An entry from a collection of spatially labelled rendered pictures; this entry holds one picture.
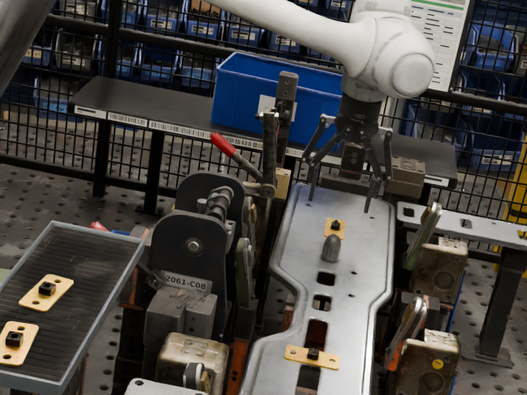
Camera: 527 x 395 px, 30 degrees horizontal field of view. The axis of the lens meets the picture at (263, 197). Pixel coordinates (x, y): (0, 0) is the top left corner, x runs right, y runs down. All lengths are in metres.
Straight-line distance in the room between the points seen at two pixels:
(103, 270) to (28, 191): 1.30
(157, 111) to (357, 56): 0.80
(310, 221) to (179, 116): 0.50
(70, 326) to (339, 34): 0.67
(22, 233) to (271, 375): 1.09
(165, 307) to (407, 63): 0.53
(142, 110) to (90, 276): 1.02
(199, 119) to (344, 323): 0.82
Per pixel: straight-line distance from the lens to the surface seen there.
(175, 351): 1.33
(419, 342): 1.53
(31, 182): 2.66
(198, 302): 1.45
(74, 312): 1.24
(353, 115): 1.79
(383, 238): 1.92
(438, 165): 2.27
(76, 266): 1.34
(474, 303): 2.43
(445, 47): 2.36
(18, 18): 1.86
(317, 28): 1.59
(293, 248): 1.81
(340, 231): 1.91
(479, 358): 2.20
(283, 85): 2.13
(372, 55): 1.58
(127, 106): 2.30
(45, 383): 1.11
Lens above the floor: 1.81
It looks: 24 degrees down
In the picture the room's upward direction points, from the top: 10 degrees clockwise
